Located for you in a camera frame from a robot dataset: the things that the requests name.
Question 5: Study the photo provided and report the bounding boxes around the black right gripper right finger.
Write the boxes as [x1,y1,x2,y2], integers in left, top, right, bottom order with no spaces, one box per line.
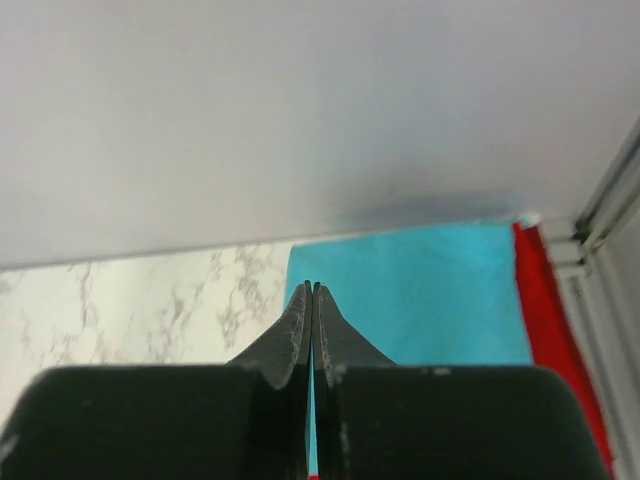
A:
[311,284,608,479]

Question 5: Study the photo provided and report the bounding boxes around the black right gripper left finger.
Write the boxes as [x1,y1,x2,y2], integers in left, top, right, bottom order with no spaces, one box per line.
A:
[1,283,312,479]

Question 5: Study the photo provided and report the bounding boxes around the teal t shirt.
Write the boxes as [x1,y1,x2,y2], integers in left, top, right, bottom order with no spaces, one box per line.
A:
[283,214,541,480]

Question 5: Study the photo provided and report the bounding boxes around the folded red t shirt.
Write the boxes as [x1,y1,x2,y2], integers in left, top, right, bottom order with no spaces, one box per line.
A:
[512,223,615,479]

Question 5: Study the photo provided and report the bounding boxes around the right aluminium corner post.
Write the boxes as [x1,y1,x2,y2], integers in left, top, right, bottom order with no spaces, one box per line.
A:
[542,125,639,479]

